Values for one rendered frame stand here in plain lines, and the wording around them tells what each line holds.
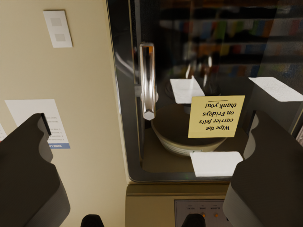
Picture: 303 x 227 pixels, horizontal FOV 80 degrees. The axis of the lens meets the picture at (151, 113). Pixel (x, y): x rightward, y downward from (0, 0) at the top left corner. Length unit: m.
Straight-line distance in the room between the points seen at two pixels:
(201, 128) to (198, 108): 0.04
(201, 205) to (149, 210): 0.10
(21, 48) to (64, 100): 0.23
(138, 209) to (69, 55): 0.58
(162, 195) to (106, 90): 0.50
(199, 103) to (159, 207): 0.22
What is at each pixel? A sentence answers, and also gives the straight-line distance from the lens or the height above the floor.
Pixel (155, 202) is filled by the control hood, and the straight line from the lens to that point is 0.40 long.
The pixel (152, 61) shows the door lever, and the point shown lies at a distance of 0.19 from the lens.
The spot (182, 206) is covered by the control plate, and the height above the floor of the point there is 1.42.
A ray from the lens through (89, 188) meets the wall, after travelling 1.21.
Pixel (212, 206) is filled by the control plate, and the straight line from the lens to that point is 0.41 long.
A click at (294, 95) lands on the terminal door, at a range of 0.33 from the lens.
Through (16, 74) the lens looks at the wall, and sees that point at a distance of 0.89.
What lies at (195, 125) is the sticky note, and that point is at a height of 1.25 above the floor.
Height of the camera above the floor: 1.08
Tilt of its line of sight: 32 degrees up
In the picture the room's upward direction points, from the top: 179 degrees clockwise
